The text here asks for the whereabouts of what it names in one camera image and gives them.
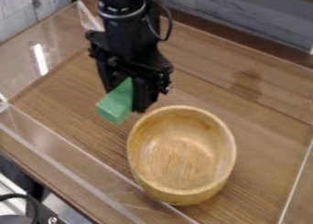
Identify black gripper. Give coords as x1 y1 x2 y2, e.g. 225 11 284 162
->
86 7 173 113

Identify green rectangular block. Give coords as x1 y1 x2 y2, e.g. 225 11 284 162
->
97 78 134 124

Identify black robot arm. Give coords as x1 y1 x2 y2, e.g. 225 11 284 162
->
86 0 174 112

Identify wooden brown bowl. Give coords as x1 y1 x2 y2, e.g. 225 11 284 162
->
128 105 237 206

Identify clear acrylic corner bracket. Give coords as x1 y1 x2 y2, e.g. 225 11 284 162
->
78 0 105 32

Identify clear acrylic enclosure walls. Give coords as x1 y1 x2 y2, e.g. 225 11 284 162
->
0 4 313 224

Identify black cable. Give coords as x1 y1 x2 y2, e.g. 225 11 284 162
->
0 193 41 224

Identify black table mount bracket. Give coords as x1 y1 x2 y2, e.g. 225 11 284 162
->
26 187 69 224

